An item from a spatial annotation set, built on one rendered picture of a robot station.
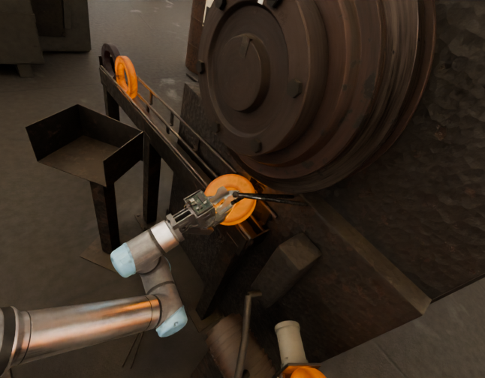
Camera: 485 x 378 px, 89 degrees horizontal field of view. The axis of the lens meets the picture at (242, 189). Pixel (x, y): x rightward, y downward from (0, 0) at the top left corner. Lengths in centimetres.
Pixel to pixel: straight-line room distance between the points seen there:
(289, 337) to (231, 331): 19
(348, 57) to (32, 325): 61
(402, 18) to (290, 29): 14
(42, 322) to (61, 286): 89
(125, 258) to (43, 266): 89
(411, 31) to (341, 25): 8
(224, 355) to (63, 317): 41
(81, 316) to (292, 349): 42
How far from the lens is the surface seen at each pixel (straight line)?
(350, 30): 41
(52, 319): 56
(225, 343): 79
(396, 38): 42
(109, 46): 153
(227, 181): 75
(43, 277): 148
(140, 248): 65
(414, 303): 64
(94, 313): 59
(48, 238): 159
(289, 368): 63
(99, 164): 102
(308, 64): 37
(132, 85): 133
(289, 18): 40
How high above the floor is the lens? 126
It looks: 42 degrees down
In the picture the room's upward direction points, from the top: 22 degrees clockwise
